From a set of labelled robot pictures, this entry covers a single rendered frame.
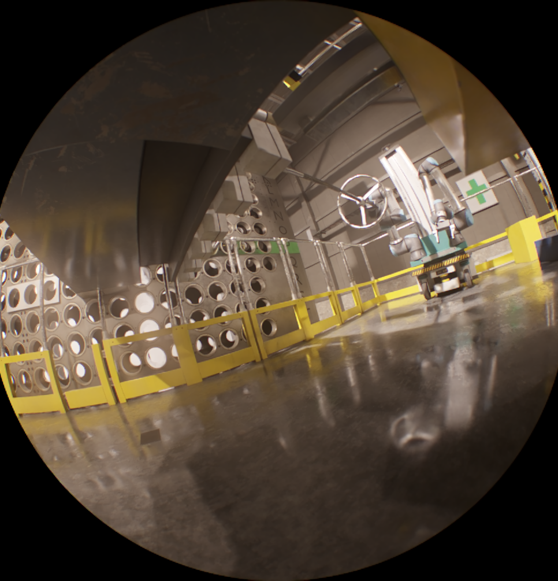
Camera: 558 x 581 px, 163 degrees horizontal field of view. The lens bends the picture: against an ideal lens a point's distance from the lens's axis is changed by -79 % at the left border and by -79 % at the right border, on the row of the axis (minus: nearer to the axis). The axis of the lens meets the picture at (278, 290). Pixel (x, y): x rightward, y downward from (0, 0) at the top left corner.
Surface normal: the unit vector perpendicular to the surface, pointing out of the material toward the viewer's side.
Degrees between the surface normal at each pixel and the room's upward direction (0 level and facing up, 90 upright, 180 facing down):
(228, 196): 90
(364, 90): 180
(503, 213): 90
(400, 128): 90
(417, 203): 90
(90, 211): 180
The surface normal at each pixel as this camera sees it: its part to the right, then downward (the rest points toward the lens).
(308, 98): 0.26, 0.96
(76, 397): 0.58, -0.25
